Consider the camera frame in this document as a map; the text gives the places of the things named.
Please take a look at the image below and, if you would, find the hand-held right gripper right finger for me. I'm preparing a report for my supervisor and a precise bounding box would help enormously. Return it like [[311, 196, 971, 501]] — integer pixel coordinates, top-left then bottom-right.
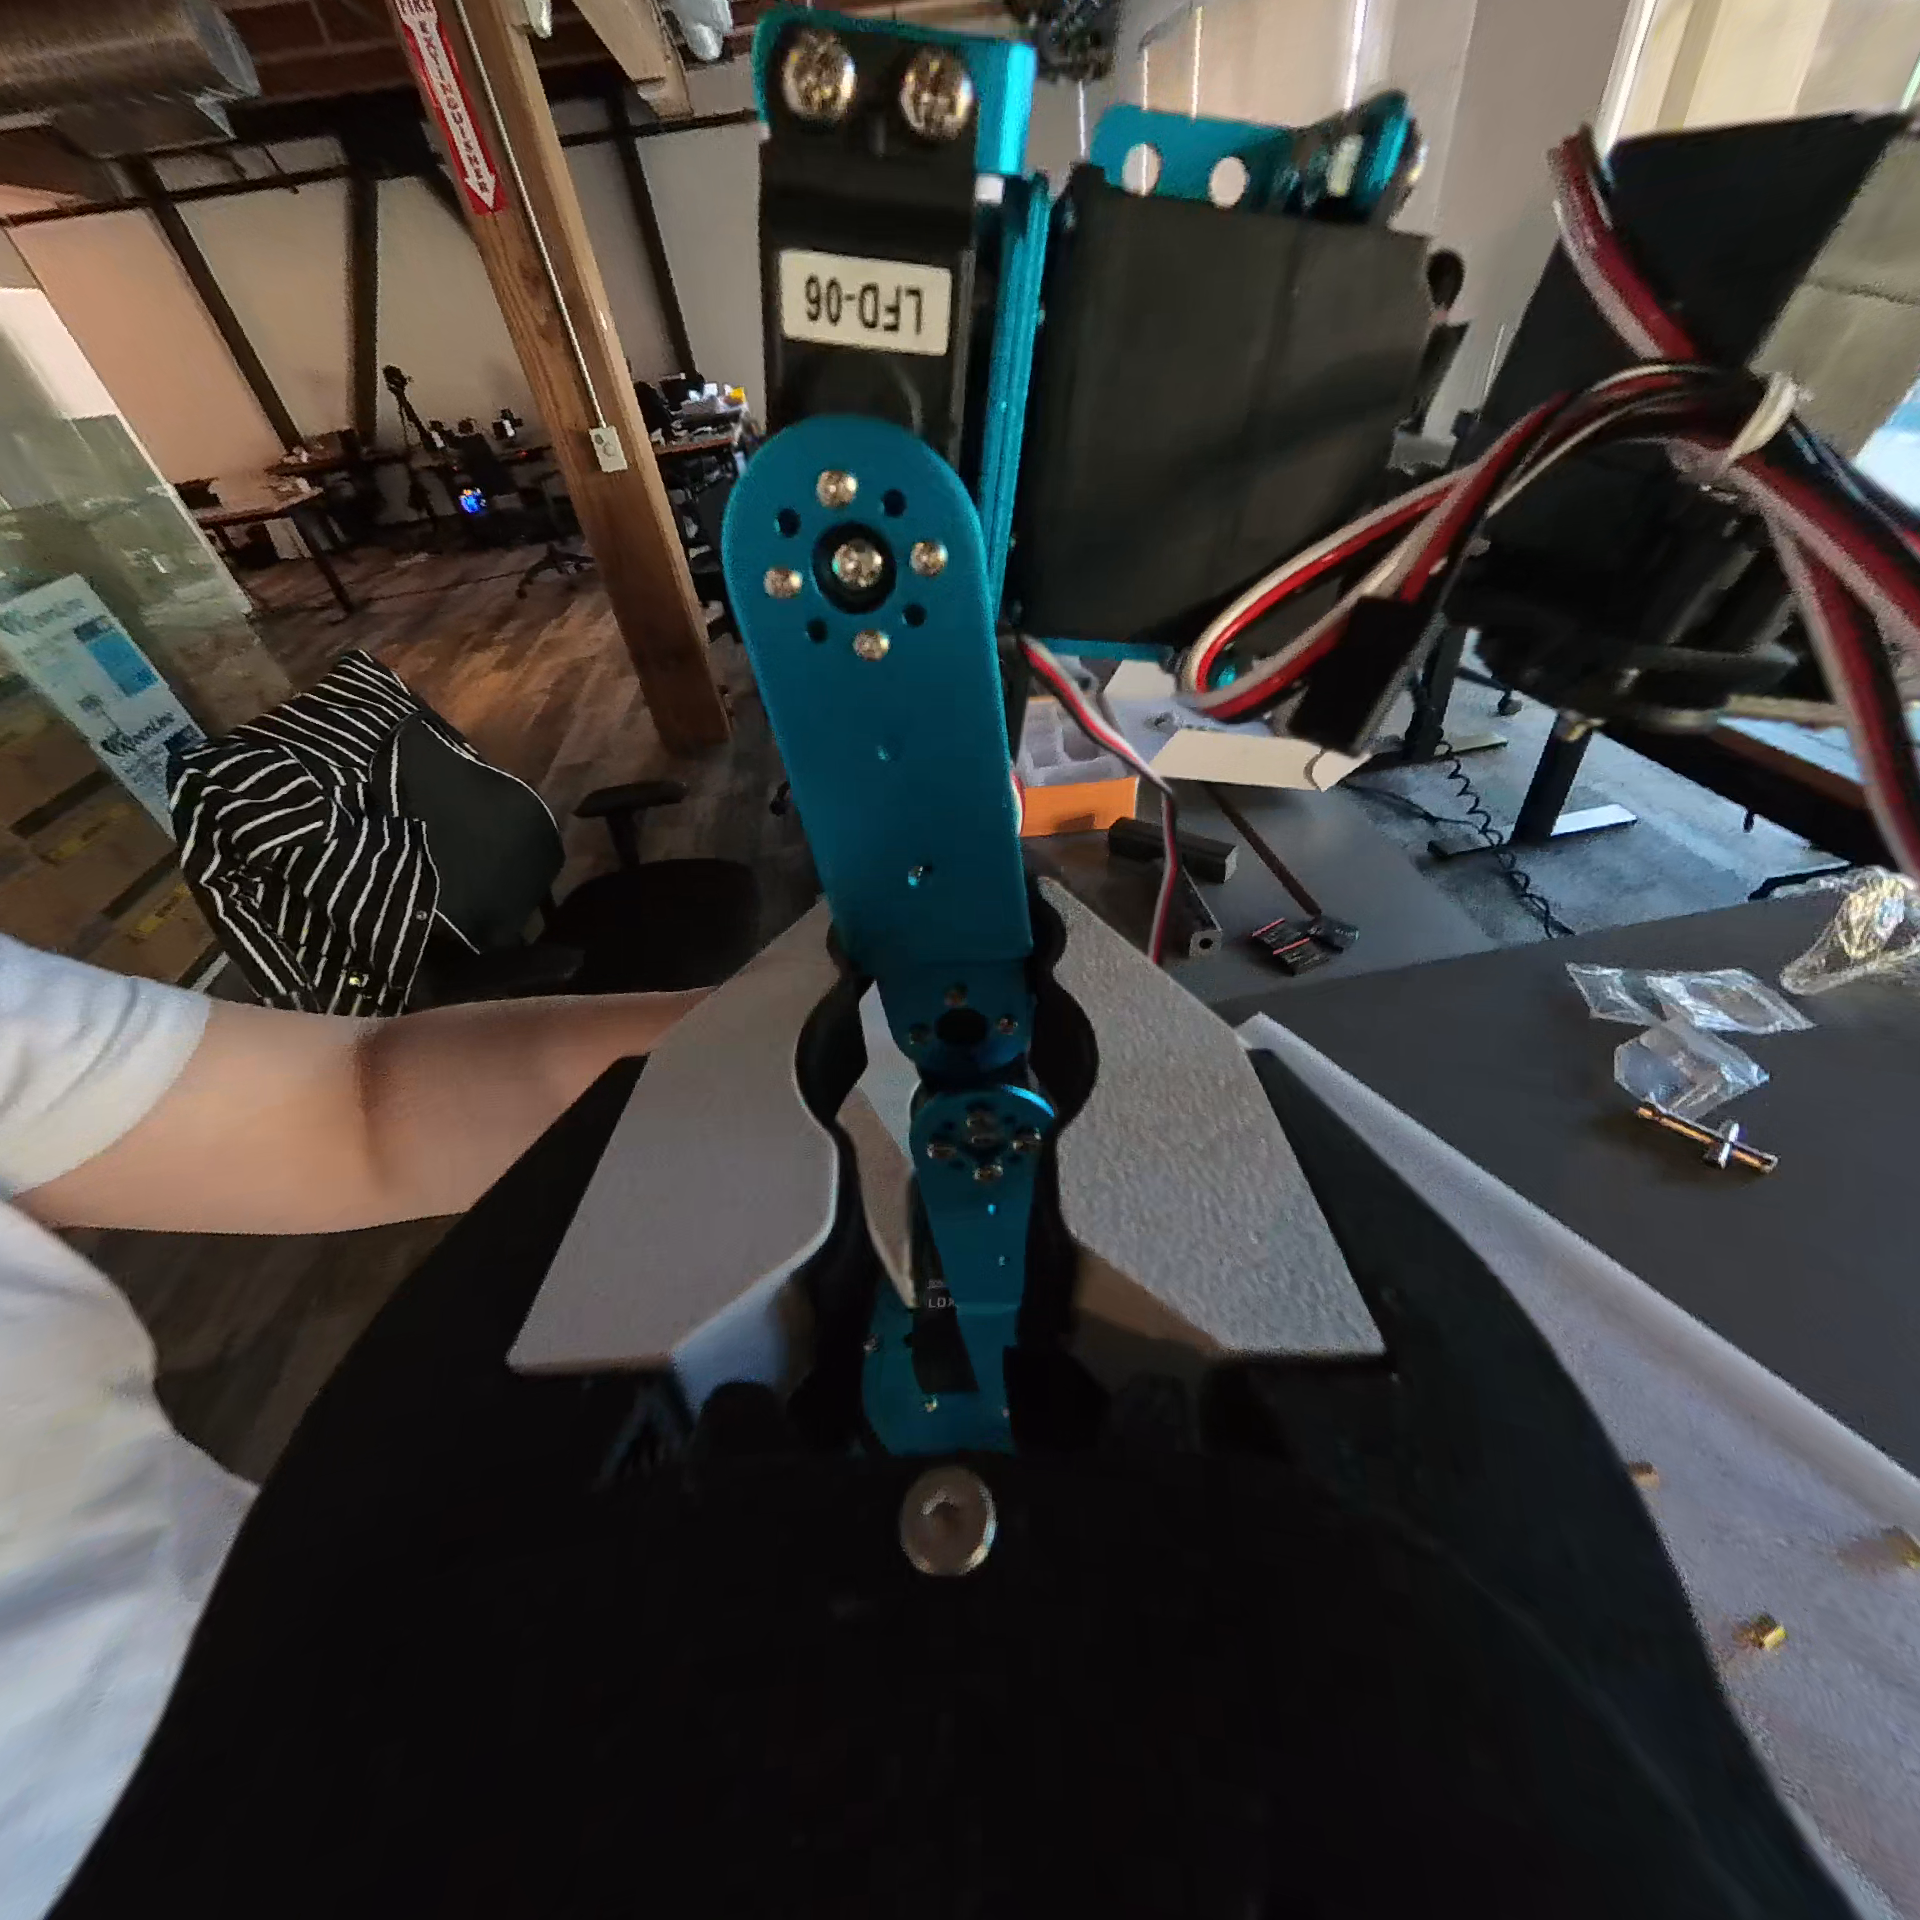
[[1039, 885, 1383, 1428]]

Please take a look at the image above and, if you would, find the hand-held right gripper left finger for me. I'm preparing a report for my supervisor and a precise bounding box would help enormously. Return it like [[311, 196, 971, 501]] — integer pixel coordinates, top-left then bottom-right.
[[512, 896, 903, 1435]]

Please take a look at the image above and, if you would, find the blue toy robot arm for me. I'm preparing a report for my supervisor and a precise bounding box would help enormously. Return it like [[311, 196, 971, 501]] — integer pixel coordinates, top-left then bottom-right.
[[718, 0, 1920, 1458]]

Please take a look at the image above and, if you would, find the person's left forearm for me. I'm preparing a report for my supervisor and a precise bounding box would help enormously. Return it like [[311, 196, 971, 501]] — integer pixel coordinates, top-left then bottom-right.
[[0, 932, 718, 1237]]

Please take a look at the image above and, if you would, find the grey desk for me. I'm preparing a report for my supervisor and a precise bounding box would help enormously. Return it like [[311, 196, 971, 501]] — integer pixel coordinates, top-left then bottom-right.
[[1033, 756, 1507, 1017]]

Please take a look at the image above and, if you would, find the black office chair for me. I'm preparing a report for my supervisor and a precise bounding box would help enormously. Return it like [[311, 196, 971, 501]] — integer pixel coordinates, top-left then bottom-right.
[[388, 719, 761, 1017]]

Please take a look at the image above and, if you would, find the black rectangular block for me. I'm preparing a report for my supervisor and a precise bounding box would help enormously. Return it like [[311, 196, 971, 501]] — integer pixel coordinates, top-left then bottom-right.
[[1116, 813, 1245, 888]]

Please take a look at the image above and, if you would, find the small clear plastic bag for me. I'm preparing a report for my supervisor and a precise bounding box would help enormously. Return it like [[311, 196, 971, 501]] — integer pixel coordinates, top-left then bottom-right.
[[1568, 958, 1813, 1116]]

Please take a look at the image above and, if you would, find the metal cross wrench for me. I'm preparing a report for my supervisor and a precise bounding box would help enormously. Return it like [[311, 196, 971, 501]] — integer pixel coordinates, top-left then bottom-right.
[[1632, 1094, 1778, 1181]]

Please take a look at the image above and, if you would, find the black white striped shirt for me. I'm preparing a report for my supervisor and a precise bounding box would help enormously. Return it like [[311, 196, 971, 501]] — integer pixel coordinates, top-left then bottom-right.
[[162, 652, 528, 1018]]

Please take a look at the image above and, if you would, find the white foam sheet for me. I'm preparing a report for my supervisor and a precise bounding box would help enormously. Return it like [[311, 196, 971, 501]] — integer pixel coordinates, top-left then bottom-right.
[[1239, 1017, 1920, 1920]]

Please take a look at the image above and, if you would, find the blue white poster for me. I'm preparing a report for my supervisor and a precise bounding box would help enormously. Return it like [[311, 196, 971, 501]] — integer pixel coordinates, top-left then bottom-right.
[[0, 576, 169, 756]]

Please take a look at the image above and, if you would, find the coiled black cable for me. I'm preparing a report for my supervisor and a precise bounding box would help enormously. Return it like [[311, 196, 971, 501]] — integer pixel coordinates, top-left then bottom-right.
[[1437, 747, 1579, 942]]

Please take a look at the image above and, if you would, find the wooden post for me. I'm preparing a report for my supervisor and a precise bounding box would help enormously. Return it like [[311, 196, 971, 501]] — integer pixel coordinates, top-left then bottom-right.
[[448, 0, 732, 756]]

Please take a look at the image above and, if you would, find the red wall sign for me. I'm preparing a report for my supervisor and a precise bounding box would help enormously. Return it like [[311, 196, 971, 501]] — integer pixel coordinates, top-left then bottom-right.
[[388, 0, 500, 226]]

